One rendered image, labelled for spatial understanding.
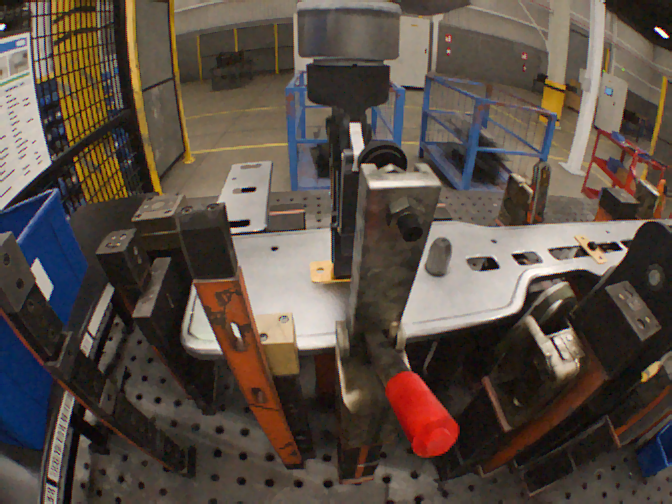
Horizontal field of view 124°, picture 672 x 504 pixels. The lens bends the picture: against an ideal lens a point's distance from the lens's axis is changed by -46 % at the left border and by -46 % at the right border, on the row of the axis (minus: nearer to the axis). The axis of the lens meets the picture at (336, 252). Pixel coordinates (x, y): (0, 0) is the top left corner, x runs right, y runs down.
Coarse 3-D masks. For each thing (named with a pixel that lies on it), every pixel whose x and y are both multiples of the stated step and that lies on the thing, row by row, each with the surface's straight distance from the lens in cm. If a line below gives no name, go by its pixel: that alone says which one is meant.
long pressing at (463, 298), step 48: (240, 240) 49; (288, 240) 47; (432, 240) 49; (480, 240) 52; (528, 240) 57; (576, 240) 65; (624, 240) 80; (192, 288) 44; (288, 288) 40; (336, 288) 39; (432, 288) 41; (480, 288) 43; (192, 336) 37; (432, 336) 37
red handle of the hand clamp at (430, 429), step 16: (368, 336) 25; (384, 336) 25; (368, 352) 24; (384, 352) 22; (384, 368) 20; (400, 368) 19; (384, 384) 20; (400, 384) 17; (416, 384) 17; (400, 400) 16; (416, 400) 16; (432, 400) 16; (400, 416) 16; (416, 416) 15; (432, 416) 14; (448, 416) 15; (416, 432) 14; (432, 432) 14; (448, 432) 15; (416, 448) 15; (432, 448) 14; (448, 448) 15
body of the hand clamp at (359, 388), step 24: (336, 360) 28; (360, 360) 29; (336, 384) 32; (360, 384) 26; (336, 408) 37; (360, 408) 26; (384, 408) 26; (360, 432) 31; (384, 432) 32; (336, 456) 58; (360, 456) 43; (360, 480) 57
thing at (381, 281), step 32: (384, 160) 18; (384, 192) 15; (416, 192) 15; (384, 224) 16; (416, 224) 14; (384, 256) 18; (416, 256) 18; (352, 288) 22; (384, 288) 20; (352, 320) 23; (384, 320) 23; (352, 352) 27
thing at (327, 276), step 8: (312, 264) 41; (320, 264) 41; (328, 264) 41; (312, 272) 40; (328, 272) 39; (312, 280) 38; (320, 280) 38; (328, 280) 38; (336, 280) 38; (344, 280) 39
